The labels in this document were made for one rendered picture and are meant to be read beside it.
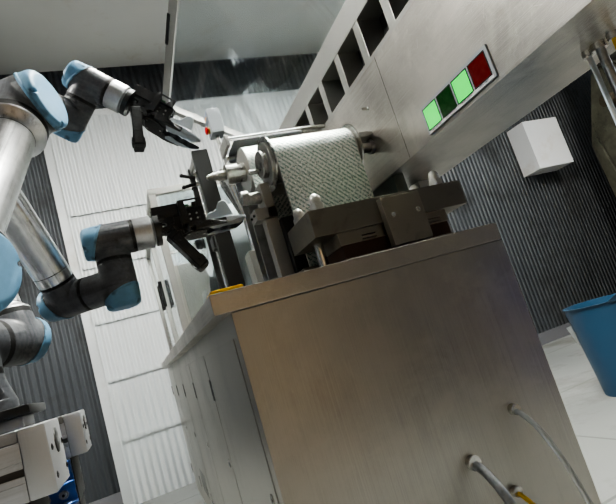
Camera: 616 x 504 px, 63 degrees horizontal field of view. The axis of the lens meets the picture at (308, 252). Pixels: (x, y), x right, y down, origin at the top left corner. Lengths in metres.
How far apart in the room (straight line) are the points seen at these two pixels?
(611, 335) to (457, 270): 2.07
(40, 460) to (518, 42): 1.01
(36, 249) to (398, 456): 0.82
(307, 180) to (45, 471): 0.88
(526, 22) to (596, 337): 2.31
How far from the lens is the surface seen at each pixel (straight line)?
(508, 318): 1.17
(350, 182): 1.36
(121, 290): 1.14
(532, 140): 6.33
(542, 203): 6.43
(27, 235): 1.17
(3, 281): 0.78
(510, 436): 1.15
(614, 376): 3.20
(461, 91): 1.17
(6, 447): 0.78
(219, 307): 0.92
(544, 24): 1.03
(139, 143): 1.35
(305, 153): 1.35
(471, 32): 1.16
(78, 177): 4.59
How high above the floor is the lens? 0.77
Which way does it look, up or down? 9 degrees up
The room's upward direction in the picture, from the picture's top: 17 degrees counter-clockwise
